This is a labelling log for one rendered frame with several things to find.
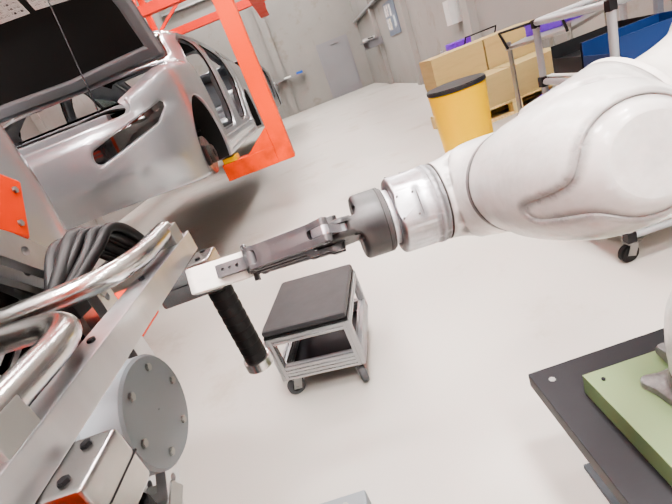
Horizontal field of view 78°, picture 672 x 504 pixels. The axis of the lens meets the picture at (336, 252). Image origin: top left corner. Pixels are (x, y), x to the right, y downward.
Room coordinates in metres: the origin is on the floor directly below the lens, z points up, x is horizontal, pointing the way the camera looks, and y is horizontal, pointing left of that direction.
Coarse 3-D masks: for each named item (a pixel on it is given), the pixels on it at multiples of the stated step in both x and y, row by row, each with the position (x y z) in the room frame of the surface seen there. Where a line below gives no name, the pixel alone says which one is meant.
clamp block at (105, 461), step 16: (112, 432) 0.24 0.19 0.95; (80, 448) 0.23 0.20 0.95; (96, 448) 0.23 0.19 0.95; (112, 448) 0.23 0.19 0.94; (128, 448) 0.24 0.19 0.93; (64, 464) 0.22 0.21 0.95; (80, 464) 0.22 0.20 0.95; (96, 464) 0.21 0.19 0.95; (112, 464) 0.22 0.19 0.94; (128, 464) 0.23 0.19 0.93; (64, 480) 0.21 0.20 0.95; (80, 480) 0.20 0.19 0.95; (96, 480) 0.21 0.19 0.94; (112, 480) 0.21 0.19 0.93; (128, 480) 0.22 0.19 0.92; (144, 480) 0.23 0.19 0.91; (48, 496) 0.20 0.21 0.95; (64, 496) 0.20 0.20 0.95; (80, 496) 0.20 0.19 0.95; (96, 496) 0.20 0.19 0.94; (112, 496) 0.21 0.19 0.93; (128, 496) 0.22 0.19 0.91
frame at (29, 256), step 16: (0, 240) 0.54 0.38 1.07; (16, 240) 0.56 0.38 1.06; (0, 256) 0.53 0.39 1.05; (16, 256) 0.55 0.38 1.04; (32, 256) 0.57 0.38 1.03; (0, 272) 0.56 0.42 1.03; (16, 272) 0.58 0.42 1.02; (32, 272) 0.57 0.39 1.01; (32, 288) 0.60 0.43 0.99; (96, 304) 0.64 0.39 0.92; (112, 304) 0.65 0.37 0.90; (80, 320) 0.64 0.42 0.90; (96, 320) 0.66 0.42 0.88; (144, 352) 0.65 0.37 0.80; (176, 464) 0.56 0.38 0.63; (160, 480) 0.52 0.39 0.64; (176, 480) 0.54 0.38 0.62; (160, 496) 0.51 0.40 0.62; (176, 496) 0.51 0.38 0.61
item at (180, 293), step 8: (208, 248) 0.58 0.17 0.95; (192, 256) 0.57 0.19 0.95; (200, 256) 0.56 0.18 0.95; (208, 256) 0.54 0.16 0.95; (216, 256) 0.57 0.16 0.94; (192, 264) 0.54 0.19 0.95; (200, 264) 0.53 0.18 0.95; (184, 272) 0.54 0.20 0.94; (184, 280) 0.54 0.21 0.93; (176, 288) 0.54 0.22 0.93; (184, 288) 0.54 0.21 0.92; (168, 296) 0.54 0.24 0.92; (176, 296) 0.54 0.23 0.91; (184, 296) 0.54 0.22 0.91; (192, 296) 0.54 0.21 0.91; (200, 296) 0.54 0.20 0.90; (168, 304) 0.54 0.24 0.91; (176, 304) 0.54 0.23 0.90
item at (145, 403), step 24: (144, 360) 0.42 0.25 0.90; (120, 384) 0.37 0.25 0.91; (144, 384) 0.40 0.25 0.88; (168, 384) 0.43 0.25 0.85; (96, 408) 0.36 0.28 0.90; (120, 408) 0.35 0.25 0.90; (144, 408) 0.38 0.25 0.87; (168, 408) 0.41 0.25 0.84; (96, 432) 0.34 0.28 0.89; (120, 432) 0.34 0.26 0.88; (144, 432) 0.36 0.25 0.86; (168, 432) 0.39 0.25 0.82; (144, 456) 0.34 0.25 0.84; (168, 456) 0.36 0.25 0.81
